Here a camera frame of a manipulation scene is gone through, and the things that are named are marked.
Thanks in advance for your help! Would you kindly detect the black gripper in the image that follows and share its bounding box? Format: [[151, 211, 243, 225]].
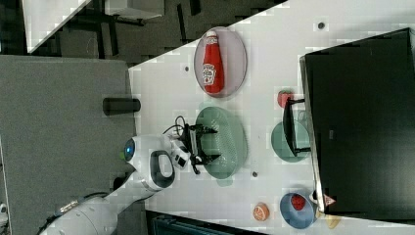
[[180, 124, 219, 174]]

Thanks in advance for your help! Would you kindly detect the green plastic strainer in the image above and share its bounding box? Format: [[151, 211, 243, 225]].
[[196, 106, 248, 187]]

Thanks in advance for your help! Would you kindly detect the yellow banana toy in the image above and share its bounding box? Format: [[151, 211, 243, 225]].
[[315, 211, 342, 229]]

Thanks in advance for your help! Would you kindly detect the pink round plate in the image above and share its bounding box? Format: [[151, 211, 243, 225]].
[[194, 26, 248, 98]]

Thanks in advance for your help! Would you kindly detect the green round plate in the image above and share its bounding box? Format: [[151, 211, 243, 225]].
[[271, 121, 310, 163]]

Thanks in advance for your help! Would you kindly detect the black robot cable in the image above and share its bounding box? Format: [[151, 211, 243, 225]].
[[161, 115, 188, 138]]

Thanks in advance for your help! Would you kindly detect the red ketchup bottle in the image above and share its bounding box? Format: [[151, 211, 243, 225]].
[[203, 30, 224, 94]]

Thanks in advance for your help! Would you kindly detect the red strawberry toy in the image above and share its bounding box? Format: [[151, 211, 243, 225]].
[[291, 194, 305, 211]]

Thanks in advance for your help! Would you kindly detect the blue bowl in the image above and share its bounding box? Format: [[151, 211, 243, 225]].
[[280, 193, 316, 229]]

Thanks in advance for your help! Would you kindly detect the orange slice toy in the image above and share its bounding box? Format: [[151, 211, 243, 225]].
[[253, 203, 269, 221]]

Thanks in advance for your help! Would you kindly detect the black cylinder post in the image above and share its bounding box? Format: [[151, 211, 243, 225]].
[[103, 98, 141, 116]]

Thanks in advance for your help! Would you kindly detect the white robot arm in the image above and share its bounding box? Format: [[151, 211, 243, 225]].
[[36, 124, 217, 235]]

